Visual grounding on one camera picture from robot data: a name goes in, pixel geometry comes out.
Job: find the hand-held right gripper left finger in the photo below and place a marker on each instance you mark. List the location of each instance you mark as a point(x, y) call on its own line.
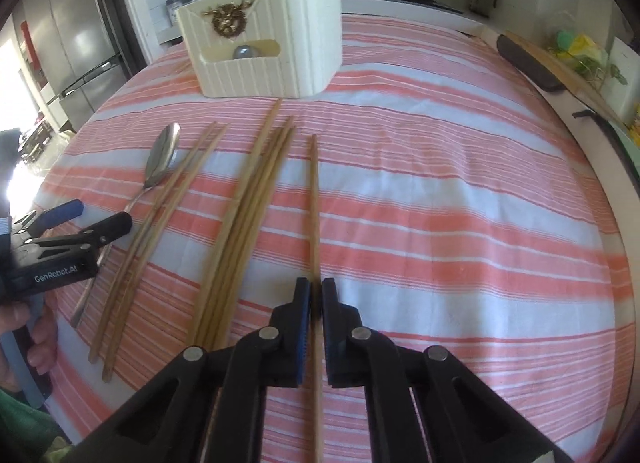
point(302, 338)

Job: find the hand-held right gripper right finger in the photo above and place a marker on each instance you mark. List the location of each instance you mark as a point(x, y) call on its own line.
point(328, 338)

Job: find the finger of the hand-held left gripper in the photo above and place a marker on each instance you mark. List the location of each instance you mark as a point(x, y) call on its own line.
point(62, 210)
point(112, 225)

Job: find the metal spoon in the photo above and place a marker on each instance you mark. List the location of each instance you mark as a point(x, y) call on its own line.
point(162, 155)

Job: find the white ribbed utensil holder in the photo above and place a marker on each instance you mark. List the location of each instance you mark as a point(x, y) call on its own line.
point(300, 38)

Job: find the person's left hand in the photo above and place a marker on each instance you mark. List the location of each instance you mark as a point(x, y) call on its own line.
point(44, 343)

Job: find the person's green clothing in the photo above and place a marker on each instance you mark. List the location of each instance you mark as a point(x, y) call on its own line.
point(25, 428)

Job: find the grey refrigerator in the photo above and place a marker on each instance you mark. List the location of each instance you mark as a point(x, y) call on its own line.
point(75, 43)

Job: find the black lid glass jar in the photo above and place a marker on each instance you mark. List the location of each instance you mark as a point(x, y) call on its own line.
point(173, 7)

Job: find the black chair back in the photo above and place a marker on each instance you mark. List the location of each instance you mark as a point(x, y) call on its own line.
point(530, 68)

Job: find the wooden cutting board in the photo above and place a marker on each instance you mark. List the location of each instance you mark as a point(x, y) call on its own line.
point(560, 68)

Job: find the pale green container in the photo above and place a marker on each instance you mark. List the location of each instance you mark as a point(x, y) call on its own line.
point(632, 138)

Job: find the plastic bag with sponges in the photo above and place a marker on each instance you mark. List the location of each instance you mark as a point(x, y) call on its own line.
point(580, 45)

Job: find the dark door frame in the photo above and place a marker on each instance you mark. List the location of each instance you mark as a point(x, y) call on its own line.
point(127, 8)

